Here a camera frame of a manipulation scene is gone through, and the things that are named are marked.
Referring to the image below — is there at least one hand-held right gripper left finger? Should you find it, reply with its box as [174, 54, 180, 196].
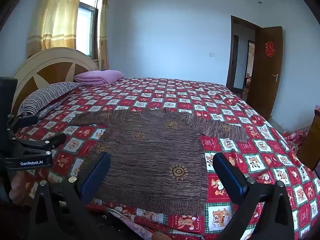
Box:
[27, 152, 112, 240]

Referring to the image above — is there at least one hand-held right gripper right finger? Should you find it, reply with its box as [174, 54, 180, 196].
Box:
[212, 152, 295, 240]

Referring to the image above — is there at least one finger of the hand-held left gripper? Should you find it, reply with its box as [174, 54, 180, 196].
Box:
[7, 115, 39, 131]
[10, 133, 67, 156]

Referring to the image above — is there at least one brown knitted sweater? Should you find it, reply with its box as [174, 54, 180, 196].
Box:
[71, 107, 248, 217]

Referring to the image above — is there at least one person's left hand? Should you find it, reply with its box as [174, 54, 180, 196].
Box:
[9, 174, 26, 205]

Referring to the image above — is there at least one red checked printed bed sheet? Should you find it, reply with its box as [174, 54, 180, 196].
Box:
[10, 77, 320, 240]

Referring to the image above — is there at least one striped pillow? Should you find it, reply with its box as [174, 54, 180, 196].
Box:
[17, 81, 82, 119]

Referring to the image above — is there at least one cream and brown headboard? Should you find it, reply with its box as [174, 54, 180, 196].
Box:
[11, 47, 100, 117]

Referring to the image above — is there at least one red checked cloth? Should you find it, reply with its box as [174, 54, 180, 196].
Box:
[282, 129, 311, 153]

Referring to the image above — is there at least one brown wooden furniture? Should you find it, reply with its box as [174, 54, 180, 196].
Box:
[297, 109, 320, 172]

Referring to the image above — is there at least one folded purple blanket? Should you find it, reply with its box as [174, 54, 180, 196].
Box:
[74, 70, 125, 86]

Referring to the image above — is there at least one brown wooden door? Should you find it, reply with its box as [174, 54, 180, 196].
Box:
[246, 26, 284, 121]

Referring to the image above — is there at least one wide yellow curtain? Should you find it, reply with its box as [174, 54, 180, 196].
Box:
[26, 0, 84, 58]

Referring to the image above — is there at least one window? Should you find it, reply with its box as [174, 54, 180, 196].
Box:
[74, 0, 101, 60]

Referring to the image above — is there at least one narrow yellow curtain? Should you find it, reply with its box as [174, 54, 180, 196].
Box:
[97, 0, 111, 71]

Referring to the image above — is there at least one red paper door decoration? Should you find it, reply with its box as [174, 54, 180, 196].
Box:
[265, 41, 275, 57]

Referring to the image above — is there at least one dark wooden door frame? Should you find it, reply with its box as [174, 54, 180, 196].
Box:
[226, 15, 258, 96]

